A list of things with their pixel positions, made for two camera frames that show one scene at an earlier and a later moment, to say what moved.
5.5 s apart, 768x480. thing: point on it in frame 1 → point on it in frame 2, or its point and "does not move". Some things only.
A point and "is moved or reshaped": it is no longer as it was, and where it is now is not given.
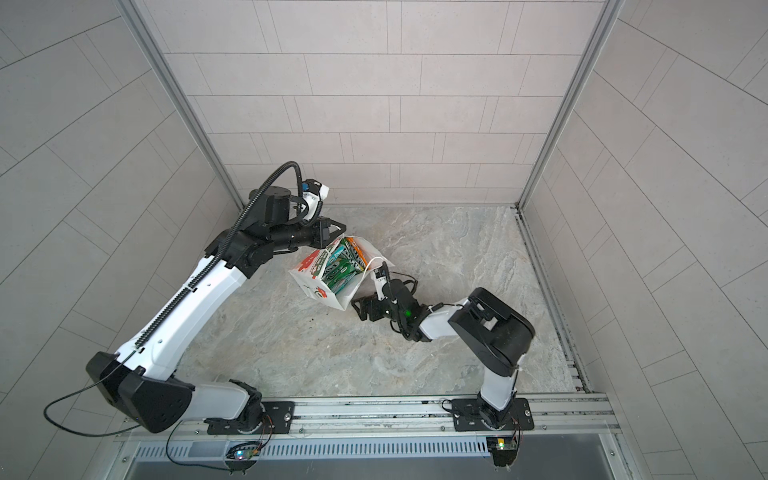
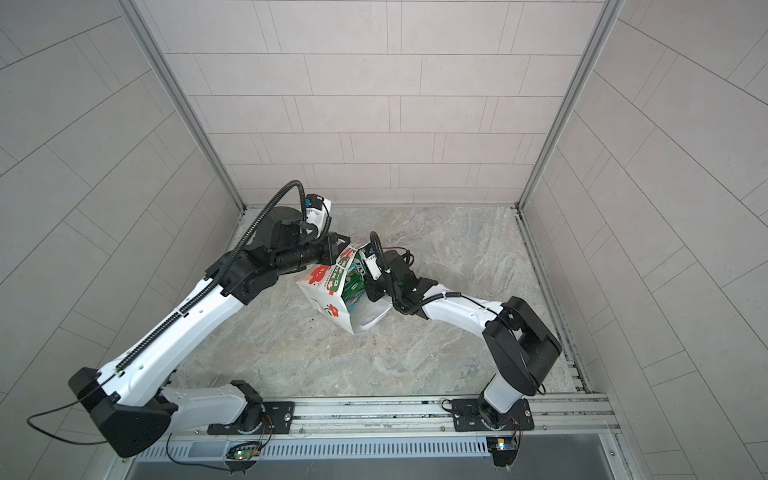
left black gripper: x=320 y=231 → x=329 y=252
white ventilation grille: x=219 y=452 does not move
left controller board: x=244 y=451 does not move
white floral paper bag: x=307 y=269 is moved or reshaped
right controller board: x=504 y=450 does not move
